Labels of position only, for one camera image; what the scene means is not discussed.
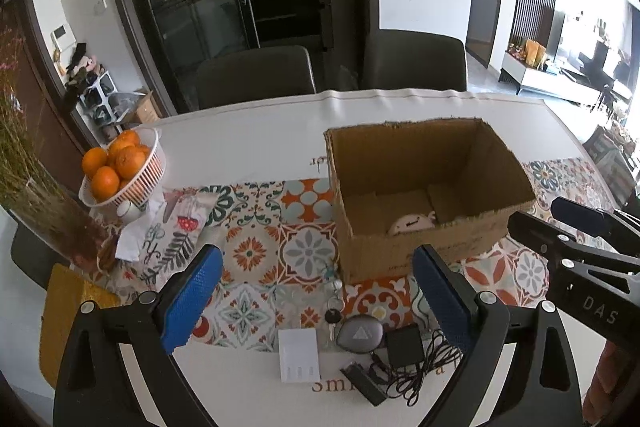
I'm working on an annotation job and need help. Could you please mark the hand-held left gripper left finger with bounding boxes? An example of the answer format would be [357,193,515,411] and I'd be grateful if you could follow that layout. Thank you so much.
[54,244,224,427]

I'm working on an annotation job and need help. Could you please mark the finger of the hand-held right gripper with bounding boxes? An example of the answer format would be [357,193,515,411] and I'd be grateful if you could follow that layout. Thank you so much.
[551,197,640,258]
[507,209,640,277]

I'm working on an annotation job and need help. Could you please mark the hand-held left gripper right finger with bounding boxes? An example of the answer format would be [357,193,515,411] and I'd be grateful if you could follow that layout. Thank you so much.
[412,244,585,427]

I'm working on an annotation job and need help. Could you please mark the brown cardboard box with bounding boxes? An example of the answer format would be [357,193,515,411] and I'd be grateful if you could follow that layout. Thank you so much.
[324,118,537,285]

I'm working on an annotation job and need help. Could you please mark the blue white figurine keychain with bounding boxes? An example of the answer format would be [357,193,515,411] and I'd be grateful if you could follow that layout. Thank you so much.
[320,259,348,342]

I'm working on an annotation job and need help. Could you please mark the black rectangular device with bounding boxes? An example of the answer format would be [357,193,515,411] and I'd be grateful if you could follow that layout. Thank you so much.
[341,362,388,407]

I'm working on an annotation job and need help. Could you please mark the person's right forearm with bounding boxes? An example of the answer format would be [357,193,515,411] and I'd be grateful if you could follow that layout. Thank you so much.
[582,339,640,427]

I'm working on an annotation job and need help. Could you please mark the black power adapter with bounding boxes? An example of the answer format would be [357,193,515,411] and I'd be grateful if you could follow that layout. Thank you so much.
[386,324,425,367]

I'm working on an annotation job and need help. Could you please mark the floral fabric pouch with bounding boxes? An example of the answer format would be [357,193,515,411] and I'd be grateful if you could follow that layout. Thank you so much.
[139,186,237,284]

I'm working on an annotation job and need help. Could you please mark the patterned table runner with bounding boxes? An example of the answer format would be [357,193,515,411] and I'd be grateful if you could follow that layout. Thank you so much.
[75,154,618,354]

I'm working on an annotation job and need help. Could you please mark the white round toy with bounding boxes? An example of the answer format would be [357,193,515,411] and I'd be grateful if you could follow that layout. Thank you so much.
[387,211,437,235]

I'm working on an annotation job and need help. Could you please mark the grey oval device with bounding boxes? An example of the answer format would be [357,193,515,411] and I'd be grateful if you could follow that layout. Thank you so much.
[336,317,386,352]

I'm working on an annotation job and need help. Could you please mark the brown woven coaster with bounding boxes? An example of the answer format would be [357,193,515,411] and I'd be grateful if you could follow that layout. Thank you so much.
[95,234,121,273]

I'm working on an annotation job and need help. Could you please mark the small white cup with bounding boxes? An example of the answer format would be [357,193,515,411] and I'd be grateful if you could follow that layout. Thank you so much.
[116,199,146,224]

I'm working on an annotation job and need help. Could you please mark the white battery charger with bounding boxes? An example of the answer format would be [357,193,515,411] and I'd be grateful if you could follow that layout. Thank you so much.
[278,328,321,383]

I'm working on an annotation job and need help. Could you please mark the yellow woven placemat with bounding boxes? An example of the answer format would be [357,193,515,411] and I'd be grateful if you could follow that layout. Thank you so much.
[39,263,122,389]

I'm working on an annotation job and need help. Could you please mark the white fruit basket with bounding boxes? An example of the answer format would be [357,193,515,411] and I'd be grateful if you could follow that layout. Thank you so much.
[78,127,167,208]

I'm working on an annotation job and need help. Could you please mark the white media cabinet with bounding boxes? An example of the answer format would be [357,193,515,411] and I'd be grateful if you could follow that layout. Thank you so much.
[501,51,618,108]

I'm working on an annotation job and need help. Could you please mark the pile of oranges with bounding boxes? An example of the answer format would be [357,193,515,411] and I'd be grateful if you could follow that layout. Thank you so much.
[81,129,152,202]

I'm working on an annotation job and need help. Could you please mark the glass vase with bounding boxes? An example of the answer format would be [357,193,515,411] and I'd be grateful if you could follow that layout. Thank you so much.
[17,184,110,269]

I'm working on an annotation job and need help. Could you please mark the yellow paper bag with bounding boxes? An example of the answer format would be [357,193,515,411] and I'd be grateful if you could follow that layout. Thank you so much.
[522,39,547,68]

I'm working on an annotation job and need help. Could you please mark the cardboard box on floor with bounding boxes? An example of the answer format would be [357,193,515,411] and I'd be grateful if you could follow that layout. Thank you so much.
[131,90,164,126]

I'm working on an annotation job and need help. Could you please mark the dark grey dining chair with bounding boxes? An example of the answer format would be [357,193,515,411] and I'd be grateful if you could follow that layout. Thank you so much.
[362,29,469,92]
[195,46,317,110]

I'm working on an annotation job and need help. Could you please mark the white shoe rack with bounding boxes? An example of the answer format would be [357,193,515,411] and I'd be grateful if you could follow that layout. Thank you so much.
[75,72,122,144]

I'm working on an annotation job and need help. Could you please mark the dried flower bouquet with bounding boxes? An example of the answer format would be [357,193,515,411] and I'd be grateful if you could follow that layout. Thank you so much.
[0,22,76,212]

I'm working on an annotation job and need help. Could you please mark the brown wooden door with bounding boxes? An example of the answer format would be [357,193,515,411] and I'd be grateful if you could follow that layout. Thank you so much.
[0,0,88,208]

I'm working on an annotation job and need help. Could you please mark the dark glass door cabinet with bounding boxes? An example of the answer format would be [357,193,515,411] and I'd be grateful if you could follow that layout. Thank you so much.
[99,0,362,118]

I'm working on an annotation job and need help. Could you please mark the black charger with cable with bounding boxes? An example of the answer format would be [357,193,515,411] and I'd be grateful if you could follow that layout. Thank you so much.
[370,329,463,406]

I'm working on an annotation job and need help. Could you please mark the wall intercom panel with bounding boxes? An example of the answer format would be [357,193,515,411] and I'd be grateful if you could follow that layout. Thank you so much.
[51,22,77,51]

